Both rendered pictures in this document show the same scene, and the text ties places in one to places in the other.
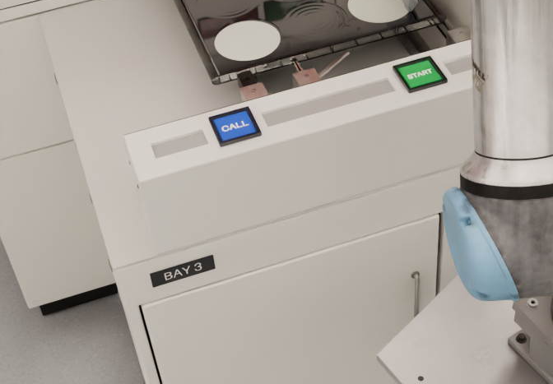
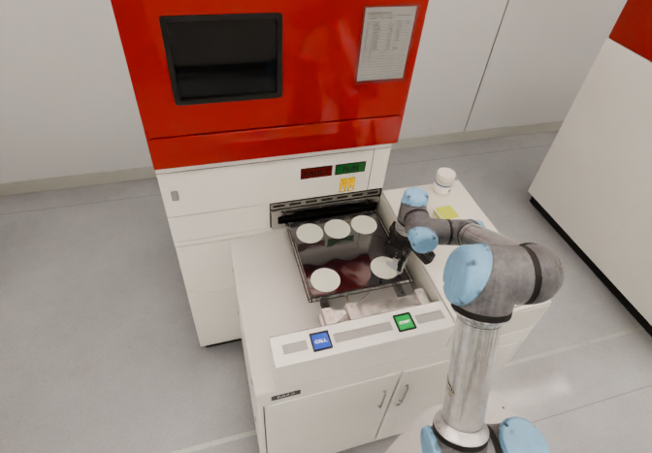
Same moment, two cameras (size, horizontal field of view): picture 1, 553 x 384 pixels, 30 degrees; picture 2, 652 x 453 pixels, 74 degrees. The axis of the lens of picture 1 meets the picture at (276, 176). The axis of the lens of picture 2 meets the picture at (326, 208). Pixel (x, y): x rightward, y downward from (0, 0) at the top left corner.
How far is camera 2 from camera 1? 0.45 m
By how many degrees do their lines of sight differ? 4
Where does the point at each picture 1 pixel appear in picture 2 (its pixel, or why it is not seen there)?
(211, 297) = (295, 403)
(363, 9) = (376, 270)
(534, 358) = not seen: outside the picture
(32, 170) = (213, 296)
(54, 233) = (217, 319)
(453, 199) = (430, 439)
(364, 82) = (379, 322)
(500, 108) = (460, 408)
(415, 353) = not seen: outside the picture
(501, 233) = not seen: outside the picture
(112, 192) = (257, 349)
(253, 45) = (328, 283)
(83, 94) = (246, 289)
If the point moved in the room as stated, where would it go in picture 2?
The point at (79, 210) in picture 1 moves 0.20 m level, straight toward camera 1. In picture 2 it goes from (231, 311) to (238, 350)
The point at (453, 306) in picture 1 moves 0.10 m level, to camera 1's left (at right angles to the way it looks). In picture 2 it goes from (408, 439) to (373, 440)
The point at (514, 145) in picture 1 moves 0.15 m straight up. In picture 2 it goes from (463, 426) to (487, 394)
